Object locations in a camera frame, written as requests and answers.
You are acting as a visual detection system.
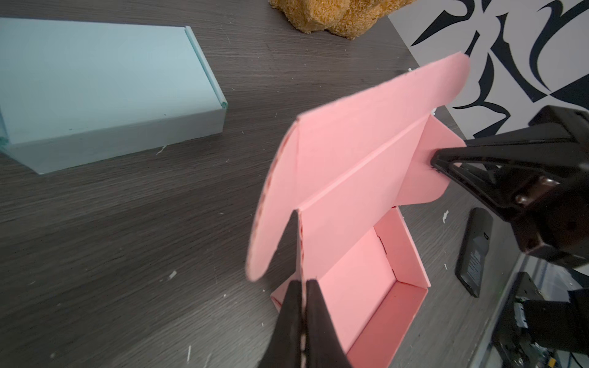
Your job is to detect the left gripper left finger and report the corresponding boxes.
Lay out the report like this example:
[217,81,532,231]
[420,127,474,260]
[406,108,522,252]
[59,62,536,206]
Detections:
[259,281,304,368]

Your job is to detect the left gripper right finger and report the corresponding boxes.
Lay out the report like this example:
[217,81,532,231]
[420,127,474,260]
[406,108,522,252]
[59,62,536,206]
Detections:
[305,279,352,368]

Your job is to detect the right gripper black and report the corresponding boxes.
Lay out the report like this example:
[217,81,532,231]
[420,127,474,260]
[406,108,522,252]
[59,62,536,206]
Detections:
[430,106,588,268]

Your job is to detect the pink paper box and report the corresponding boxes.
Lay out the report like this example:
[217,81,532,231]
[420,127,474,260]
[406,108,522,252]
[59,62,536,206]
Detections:
[245,53,470,367]

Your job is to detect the light blue paper box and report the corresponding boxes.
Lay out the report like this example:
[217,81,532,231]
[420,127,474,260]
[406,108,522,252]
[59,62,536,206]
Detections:
[1,18,228,174]

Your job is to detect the black remote control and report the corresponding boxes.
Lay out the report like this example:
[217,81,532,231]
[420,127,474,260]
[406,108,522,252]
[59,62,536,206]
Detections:
[455,207,493,298]

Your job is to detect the brown teddy bear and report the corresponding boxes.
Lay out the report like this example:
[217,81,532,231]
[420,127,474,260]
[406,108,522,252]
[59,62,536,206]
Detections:
[268,0,414,40]

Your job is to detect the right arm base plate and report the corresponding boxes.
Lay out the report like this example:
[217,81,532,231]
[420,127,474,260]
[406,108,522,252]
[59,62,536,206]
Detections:
[492,272,544,367]

